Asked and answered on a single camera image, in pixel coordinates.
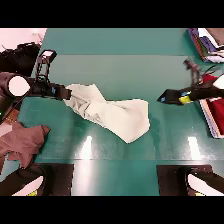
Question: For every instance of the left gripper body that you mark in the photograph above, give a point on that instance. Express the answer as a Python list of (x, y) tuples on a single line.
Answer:
[(60, 92)]

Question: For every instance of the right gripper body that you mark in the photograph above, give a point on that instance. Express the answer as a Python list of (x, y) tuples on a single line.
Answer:
[(174, 96)]

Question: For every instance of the white T-shirt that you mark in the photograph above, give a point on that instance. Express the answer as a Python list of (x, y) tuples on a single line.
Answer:
[(116, 115)]

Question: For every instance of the red garment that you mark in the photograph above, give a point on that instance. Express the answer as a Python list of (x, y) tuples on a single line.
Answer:
[(218, 111)]

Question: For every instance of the pale garment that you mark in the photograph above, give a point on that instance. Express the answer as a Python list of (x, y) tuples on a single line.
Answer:
[(213, 128)]

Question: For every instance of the brown garment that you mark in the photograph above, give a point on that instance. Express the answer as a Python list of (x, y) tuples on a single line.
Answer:
[(23, 141)]

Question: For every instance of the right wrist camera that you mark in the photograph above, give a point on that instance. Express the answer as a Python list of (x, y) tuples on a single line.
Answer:
[(193, 68)]

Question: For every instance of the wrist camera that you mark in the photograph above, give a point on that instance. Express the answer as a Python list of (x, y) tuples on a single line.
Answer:
[(193, 68), (46, 57)]

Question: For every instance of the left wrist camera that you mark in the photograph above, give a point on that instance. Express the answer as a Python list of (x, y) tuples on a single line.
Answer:
[(46, 57)]

